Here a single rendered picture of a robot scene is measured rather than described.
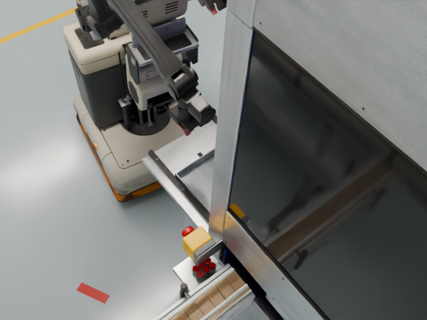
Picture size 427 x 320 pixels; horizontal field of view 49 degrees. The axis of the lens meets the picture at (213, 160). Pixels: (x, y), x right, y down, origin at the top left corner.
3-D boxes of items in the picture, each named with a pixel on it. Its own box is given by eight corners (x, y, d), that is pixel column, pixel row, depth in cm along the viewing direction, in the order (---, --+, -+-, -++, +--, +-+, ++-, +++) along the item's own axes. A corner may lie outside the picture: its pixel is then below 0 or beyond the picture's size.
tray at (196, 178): (296, 206, 161) (298, 201, 158) (238, 250, 151) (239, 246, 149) (231, 142, 175) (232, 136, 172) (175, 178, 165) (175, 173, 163)
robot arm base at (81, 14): (106, -1, 167) (74, 9, 164) (111, -2, 160) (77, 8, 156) (114, 23, 170) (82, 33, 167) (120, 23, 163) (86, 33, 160)
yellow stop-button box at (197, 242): (215, 252, 142) (216, 242, 136) (196, 266, 140) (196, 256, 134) (200, 233, 145) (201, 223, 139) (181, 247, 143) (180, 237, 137)
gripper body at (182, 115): (189, 134, 142) (188, 118, 136) (169, 113, 146) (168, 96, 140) (206, 124, 144) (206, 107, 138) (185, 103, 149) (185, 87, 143)
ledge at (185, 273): (232, 280, 148) (232, 277, 146) (199, 305, 143) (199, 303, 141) (204, 247, 154) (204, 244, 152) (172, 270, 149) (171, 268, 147)
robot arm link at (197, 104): (188, 64, 130) (164, 83, 129) (215, 87, 126) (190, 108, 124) (197, 88, 141) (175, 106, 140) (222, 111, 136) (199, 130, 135)
